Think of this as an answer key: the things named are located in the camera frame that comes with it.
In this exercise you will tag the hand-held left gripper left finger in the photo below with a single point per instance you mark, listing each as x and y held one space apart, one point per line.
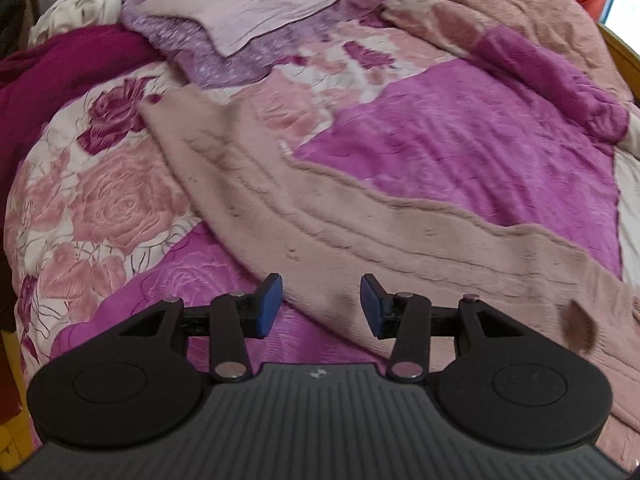
267 306

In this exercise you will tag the low wooden cabinet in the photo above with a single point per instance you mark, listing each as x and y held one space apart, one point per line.
625 55

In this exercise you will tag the white floral cloth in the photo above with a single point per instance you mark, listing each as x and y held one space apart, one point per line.
80 5

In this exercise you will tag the dark magenta blanket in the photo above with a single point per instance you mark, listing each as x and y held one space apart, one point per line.
50 70

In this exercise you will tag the dusty pink knitted scarf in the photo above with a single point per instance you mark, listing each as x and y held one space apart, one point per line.
350 240

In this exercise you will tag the lilac floral pillow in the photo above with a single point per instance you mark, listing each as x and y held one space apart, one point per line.
250 10

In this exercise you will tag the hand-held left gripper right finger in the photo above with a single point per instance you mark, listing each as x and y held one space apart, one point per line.
372 310

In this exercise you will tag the pink fluffy blanket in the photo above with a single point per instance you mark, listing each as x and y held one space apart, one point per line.
500 0

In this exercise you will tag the magenta floral patchwork quilt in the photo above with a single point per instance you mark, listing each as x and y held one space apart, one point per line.
475 135

